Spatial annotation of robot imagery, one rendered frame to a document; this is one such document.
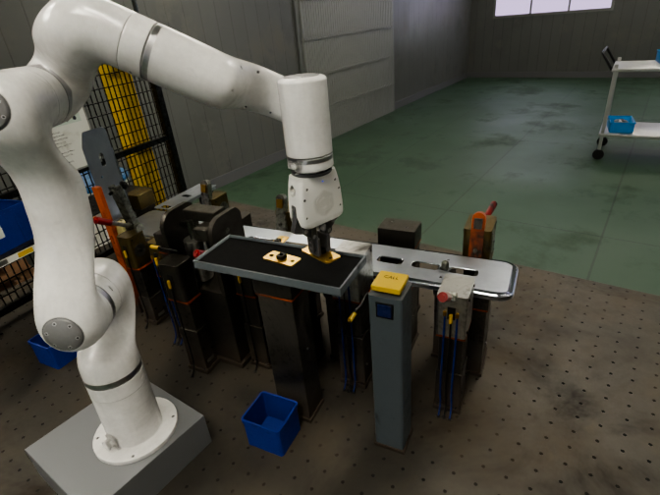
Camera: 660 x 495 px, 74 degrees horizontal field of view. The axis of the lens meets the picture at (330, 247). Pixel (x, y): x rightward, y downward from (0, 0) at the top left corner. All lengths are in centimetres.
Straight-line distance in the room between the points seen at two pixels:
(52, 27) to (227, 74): 25
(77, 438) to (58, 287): 48
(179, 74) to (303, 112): 20
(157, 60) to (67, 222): 33
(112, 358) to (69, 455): 30
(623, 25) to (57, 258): 1074
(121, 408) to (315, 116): 73
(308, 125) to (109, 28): 32
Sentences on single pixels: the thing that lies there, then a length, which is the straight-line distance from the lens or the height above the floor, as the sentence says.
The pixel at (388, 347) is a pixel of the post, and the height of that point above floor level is 102.
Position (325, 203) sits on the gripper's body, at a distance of 82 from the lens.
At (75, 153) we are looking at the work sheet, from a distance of 212.
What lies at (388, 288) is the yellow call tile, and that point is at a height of 116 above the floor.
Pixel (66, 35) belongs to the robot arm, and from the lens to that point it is 81.
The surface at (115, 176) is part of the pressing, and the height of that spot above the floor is 115.
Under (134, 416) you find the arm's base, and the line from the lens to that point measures 112.
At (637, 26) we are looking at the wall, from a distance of 1103.
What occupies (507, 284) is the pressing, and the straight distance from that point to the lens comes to 118.
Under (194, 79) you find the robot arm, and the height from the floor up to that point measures 156.
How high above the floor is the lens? 163
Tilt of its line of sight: 28 degrees down
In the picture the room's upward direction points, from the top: 5 degrees counter-clockwise
